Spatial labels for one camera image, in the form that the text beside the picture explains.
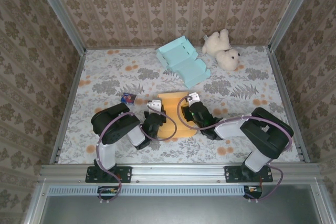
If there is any orange paper box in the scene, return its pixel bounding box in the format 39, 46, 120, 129
157, 91, 200, 141

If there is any light blue paper box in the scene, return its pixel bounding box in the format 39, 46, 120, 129
155, 36, 212, 89

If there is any small dark blue card box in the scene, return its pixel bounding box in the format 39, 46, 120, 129
120, 92, 137, 106

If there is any black base connector box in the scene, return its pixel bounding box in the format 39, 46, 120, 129
243, 185, 263, 199
97, 186, 122, 200

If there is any floral table cloth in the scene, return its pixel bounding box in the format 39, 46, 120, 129
57, 46, 301, 164

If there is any white plush bear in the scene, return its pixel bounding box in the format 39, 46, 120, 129
201, 28, 242, 71

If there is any grey metal panel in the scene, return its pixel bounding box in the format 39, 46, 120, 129
39, 185, 324, 224

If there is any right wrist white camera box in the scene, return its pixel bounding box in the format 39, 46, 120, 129
187, 92, 203, 104

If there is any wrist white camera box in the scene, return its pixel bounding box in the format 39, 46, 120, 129
187, 92, 203, 104
146, 99, 162, 113

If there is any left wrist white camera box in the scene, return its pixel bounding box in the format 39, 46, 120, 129
146, 99, 162, 113

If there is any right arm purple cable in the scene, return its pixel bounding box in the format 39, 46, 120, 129
177, 95, 293, 204

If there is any long aluminium frame rail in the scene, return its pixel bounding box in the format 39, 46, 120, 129
39, 163, 323, 184

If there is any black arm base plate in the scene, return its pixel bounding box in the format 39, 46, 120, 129
224, 165, 274, 183
85, 165, 132, 183

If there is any grey slotted cable duct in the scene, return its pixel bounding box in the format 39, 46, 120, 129
48, 185, 245, 197

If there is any aluminium table side rail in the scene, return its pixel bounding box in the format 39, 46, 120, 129
49, 49, 86, 164
267, 47, 311, 163

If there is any aluminium corner post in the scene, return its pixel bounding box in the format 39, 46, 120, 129
30, 0, 87, 55
268, 0, 321, 52

